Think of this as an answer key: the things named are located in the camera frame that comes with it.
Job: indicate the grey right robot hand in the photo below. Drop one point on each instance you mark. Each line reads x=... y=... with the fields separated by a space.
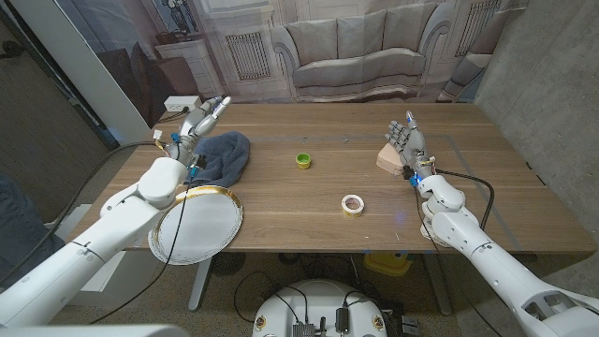
x=414 y=147

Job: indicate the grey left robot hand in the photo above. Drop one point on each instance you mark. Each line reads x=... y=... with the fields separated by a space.
x=187 y=140

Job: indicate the blue terry towel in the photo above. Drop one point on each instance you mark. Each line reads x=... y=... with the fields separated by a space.
x=224 y=156

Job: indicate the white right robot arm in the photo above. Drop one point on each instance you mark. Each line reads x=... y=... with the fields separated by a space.
x=496 y=271

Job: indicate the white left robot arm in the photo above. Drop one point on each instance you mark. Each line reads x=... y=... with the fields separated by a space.
x=93 y=243

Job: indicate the gold-rimmed white paper plate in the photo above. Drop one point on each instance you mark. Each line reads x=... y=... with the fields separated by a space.
x=201 y=224

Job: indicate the white tape roll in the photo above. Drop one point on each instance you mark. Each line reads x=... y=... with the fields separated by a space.
x=352 y=213

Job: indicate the small yellow green cup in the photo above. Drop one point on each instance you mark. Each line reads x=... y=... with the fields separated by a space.
x=303 y=161

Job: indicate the white power strip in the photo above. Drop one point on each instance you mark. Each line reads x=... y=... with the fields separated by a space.
x=180 y=103

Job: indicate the white paper napkin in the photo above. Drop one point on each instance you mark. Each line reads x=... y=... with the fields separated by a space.
x=426 y=229

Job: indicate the printed sofa room backdrop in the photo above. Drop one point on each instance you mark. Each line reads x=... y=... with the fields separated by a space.
x=355 y=51

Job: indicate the yellow floor object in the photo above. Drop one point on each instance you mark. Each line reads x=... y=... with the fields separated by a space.
x=386 y=264

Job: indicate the black round floor object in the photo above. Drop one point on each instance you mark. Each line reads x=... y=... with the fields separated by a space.
x=227 y=264

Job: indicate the grey table leg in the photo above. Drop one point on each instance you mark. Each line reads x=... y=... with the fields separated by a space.
x=199 y=290
x=440 y=290

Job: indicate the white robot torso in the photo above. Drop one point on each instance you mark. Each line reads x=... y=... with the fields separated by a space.
x=318 y=299

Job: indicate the person in blue jeans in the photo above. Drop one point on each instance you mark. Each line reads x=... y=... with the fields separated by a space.
x=18 y=224

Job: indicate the white robot chest cover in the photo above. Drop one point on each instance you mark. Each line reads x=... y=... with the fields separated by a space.
x=93 y=331

